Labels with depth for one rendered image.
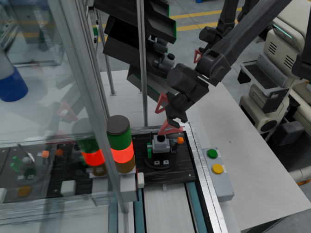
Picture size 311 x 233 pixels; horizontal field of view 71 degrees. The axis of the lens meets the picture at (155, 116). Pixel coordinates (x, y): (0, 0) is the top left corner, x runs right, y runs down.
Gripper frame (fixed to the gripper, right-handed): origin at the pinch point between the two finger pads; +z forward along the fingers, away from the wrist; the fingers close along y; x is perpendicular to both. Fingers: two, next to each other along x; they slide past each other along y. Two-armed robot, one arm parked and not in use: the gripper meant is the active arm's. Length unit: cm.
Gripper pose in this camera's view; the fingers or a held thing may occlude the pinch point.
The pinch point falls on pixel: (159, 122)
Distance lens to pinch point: 72.8
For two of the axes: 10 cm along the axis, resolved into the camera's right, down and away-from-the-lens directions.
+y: 1.1, 7.4, -6.7
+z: -6.3, 5.7, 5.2
